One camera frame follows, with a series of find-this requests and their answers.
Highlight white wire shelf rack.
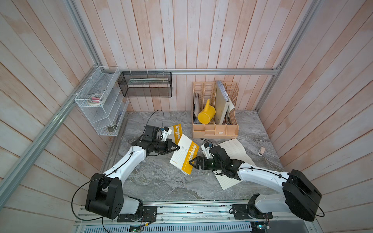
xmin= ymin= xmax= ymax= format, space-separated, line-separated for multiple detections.
xmin=75 ymin=66 xmax=128 ymax=136

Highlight small pink eraser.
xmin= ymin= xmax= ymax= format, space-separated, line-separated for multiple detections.
xmin=258 ymin=147 xmax=266 ymax=156

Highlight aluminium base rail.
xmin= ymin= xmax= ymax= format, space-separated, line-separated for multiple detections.
xmin=72 ymin=200 xmax=322 ymax=233

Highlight cream book in organizer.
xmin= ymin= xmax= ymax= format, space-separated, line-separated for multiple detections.
xmin=214 ymin=81 xmax=229 ymax=124

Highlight yellow watering can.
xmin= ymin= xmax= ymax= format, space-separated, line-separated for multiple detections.
xmin=197 ymin=99 xmax=216 ymax=124

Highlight open cream notebook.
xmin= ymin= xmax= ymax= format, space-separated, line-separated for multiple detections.
xmin=215 ymin=139 xmax=256 ymax=190

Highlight beige desk organizer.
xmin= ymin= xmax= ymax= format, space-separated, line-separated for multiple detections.
xmin=192 ymin=82 xmax=239 ymax=139

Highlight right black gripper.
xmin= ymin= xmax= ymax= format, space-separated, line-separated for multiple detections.
xmin=189 ymin=156 xmax=224 ymax=172

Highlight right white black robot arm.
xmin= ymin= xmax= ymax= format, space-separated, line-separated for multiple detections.
xmin=189 ymin=146 xmax=322 ymax=222

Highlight tape roll on shelf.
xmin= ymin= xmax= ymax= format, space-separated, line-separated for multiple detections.
xmin=86 ymin=93 xmax=106 ymax=106

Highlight black mesh wall basket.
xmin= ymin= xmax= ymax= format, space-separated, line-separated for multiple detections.
xmin=118 ymin=71 xmax=173 ymax=98

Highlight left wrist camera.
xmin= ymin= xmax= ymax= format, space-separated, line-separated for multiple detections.
xmin=161 ymin=127 xmax=172 ymax=142

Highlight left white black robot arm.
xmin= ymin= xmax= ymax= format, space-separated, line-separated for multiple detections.
xmin=85 ymin=125 xmax=180 ymax=221

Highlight papers in organizer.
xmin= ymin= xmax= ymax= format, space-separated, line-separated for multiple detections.
xmin=225 ymin=97 xmax=235 ymax=124

